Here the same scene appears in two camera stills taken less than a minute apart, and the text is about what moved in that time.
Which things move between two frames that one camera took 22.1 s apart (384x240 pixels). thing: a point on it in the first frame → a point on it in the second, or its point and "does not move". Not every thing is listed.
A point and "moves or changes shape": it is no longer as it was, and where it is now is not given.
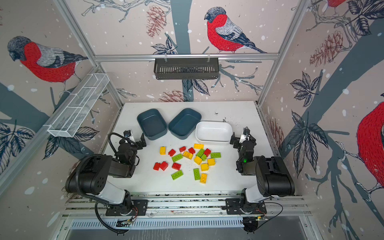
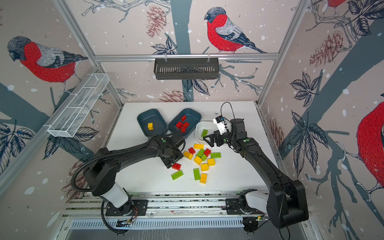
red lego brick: [172, 152] moves or changes shape
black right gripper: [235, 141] → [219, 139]
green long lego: [177, 157] moves or changes shape
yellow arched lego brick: [188, 154] does not move
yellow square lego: [204, 167] does not move
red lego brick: [191, 150] does not move
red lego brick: [176, 166] does not move
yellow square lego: [197, 160] does not move
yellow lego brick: [162, 150] moves or changes shape
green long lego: [177, 174] does not move
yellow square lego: [211, 162] does not move
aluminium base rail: [187, 205] does not move
